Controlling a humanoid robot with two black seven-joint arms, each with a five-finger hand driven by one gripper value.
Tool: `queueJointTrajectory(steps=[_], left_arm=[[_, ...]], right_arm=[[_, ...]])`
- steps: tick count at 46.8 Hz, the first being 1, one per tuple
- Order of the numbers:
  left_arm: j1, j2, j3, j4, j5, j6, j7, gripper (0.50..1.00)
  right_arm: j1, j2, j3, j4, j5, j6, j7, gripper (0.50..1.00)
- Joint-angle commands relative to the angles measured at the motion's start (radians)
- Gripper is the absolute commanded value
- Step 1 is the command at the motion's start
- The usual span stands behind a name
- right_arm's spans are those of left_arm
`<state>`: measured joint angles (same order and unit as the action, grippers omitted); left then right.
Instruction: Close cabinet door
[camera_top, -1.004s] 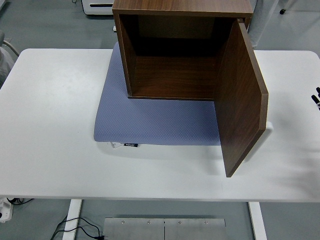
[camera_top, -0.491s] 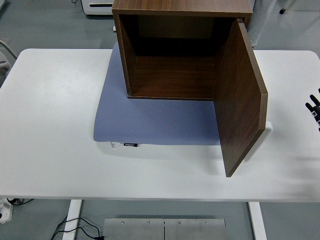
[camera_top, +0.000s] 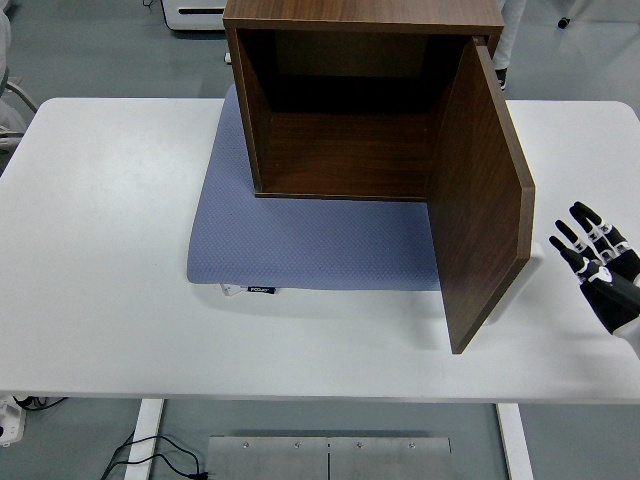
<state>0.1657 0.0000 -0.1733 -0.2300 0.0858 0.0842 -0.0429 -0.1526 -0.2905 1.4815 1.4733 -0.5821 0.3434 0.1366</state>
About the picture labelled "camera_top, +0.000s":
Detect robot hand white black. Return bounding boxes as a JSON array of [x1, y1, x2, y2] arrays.
[[548, 201, 640, 357]]

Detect brown wooden cabinet door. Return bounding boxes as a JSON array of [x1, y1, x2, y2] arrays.
[[427, 37, 536, 355]]

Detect brown wooden cabinet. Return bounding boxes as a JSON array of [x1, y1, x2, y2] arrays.
[[221, 0, 505, 202]]

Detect white table leg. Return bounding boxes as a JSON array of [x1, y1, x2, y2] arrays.
[[496, 402, 535, 480], [124, 399, 165, 480]]

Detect grey metal plate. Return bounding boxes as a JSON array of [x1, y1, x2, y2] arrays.
[[206, 436, 330, 480], [328, 437, 452, 480]]

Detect person's legs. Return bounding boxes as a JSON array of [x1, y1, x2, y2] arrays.
[[492, 0, 529, 92]]

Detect blue-grey mat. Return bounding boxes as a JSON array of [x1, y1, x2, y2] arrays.
[[185, 83, 442, 292]]

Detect white floor appliance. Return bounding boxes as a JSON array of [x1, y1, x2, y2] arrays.
[[162, 0, 226, 34]]

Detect white power strip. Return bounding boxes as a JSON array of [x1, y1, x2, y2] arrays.
[[0, 395, 25, 449]]

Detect black floor cable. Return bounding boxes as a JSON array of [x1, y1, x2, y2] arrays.
[[101, 434, 214, 480]]

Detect black power strip cable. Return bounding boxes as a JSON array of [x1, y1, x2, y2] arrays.
[[12, 396, 66, 411]]

